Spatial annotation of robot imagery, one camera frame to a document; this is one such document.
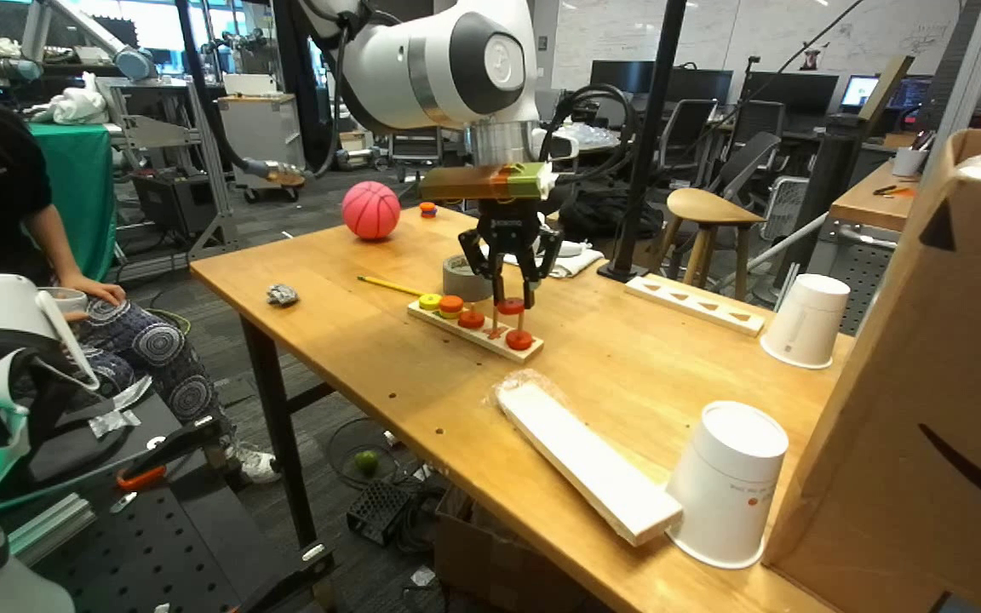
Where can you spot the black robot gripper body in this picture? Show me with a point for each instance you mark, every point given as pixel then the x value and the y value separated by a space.
pixel 511 228

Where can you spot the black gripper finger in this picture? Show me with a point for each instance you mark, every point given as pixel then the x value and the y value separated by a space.
pixel 477 262
pixel 546 262

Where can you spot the person right forearm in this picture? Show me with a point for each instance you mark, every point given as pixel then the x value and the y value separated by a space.
pixel 53 250

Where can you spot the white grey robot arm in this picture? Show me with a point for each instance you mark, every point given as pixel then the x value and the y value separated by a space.
pixel 435 62

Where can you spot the person right hand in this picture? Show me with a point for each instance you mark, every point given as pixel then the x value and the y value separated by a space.
pixel 94 296

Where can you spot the grey tape roll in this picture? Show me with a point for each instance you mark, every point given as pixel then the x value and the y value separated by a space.
pixel 451 281

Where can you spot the orange round block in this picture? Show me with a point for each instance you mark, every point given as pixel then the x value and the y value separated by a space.
pixel 451 305

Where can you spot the yellow-green round block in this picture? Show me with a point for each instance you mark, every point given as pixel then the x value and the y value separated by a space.
pixel 429 302

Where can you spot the small orange round object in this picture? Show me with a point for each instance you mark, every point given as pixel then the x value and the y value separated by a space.
pixel 427 213

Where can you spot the white numbered peg board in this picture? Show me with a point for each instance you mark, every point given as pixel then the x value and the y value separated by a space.
pixel 477 338

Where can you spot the yellow pencil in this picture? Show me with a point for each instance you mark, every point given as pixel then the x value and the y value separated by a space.
pixel 389 283

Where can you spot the pink basketball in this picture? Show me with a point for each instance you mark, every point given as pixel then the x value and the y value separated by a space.
pixel 373 213

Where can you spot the light wooden peg strip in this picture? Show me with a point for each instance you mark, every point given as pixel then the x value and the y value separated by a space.
pixel 695 302

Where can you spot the wooden stool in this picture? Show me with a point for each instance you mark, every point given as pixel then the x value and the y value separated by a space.
pixel 712 207

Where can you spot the black computer monitor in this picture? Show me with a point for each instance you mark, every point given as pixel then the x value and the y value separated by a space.
pixel 792 89
pixel 621 75
pixel 705 89

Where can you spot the small dark grey object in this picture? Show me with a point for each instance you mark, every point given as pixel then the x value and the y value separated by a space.
pixel 285 298

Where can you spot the white plastic-wrapped foam board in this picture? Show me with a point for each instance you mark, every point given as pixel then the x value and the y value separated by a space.
pixel 586 461

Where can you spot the small green ball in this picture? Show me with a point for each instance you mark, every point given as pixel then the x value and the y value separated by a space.
pixel 365 465

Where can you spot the white cabinet cart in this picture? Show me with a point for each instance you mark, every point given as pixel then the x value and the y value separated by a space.
pixel 255 138

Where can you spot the white paper cup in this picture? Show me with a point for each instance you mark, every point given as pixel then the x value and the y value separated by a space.
pixel 804 324
pixel 729 489

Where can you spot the black floor item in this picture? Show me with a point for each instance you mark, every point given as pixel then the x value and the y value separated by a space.
pixel 389 514

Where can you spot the brown cardboard box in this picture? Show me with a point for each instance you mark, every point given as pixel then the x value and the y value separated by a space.
pixel 493 567

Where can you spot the long wooden workbench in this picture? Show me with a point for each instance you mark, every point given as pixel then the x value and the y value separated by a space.
pixel 871 199

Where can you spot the grey metal shelf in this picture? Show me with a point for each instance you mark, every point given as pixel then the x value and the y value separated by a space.
pixel 160 128

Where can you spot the monitor with blue screen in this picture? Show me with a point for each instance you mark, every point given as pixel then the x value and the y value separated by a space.
pixel 887 95

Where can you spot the large cardboard box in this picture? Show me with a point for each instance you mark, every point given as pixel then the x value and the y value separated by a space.
pixel 921 375

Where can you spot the black perforated table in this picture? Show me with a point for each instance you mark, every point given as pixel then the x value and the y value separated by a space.
pixel 172 548

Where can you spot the brown green wrist camera bar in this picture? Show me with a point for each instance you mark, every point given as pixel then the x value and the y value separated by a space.
pixel 493 182

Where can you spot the black camera stand pole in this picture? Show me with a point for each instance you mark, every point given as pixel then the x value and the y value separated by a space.
pixel 647 138

